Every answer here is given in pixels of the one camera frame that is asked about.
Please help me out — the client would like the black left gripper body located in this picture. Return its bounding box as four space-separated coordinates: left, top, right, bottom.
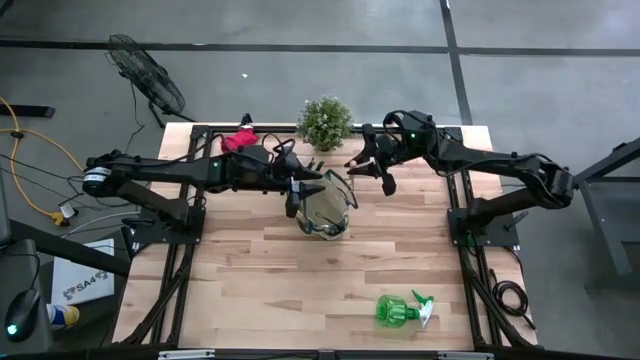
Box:
269 139 302 219

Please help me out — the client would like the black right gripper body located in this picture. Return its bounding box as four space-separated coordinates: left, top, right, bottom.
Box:
362 122 404 197

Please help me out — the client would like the beige green gardening bag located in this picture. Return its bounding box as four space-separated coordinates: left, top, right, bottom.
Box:
294 168 359 242

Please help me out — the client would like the red gardening glove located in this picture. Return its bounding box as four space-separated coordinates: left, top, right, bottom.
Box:
221 127 260 154

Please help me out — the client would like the green spray bottle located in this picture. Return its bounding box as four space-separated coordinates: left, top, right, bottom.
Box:
375 289 435 330

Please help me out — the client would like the small potted green plant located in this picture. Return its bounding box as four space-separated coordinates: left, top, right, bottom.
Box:
296 95 355 153

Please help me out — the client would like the black floor fan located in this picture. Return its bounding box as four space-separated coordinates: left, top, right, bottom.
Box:
105 33 197 129

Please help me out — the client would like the black metal beam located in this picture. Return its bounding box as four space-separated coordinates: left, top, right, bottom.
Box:
0 219 132 277

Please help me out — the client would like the white cardboard box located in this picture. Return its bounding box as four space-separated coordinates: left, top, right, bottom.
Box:
51 238 116 306

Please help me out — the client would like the yellow blue can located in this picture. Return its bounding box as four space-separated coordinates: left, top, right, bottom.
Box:
45 303 81 331

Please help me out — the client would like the black flat floor bar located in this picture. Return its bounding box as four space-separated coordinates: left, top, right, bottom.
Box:
0 103 56 120

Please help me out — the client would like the dark grey desk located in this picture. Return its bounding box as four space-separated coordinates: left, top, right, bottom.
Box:
0 238 54 354

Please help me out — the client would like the black computer mouse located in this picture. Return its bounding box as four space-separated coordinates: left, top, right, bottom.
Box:
3 288 41 344

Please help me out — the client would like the black aluminium table frame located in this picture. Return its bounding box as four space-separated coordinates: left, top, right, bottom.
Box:
119 123 536 351

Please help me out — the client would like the black fan power cable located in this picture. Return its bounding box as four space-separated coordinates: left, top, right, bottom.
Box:
92 82 146 166

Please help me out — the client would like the coiled black cable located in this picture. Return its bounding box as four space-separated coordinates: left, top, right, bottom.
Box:
492 268 537 331

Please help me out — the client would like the yellow extension cable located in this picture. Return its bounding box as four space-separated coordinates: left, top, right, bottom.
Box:
0 96 109 227

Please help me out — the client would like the grey floor cable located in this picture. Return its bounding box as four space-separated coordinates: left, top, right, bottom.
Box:
59 209 141 237

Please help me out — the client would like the silver aluminium bracket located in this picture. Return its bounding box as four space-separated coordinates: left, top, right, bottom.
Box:
438 351 495 360
158 349 216 360

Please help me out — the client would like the black metal frame stand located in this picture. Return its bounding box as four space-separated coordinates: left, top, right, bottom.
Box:
574 137 640 291

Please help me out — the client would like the black floor cable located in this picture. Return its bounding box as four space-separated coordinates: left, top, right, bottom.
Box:
0 152 86 182

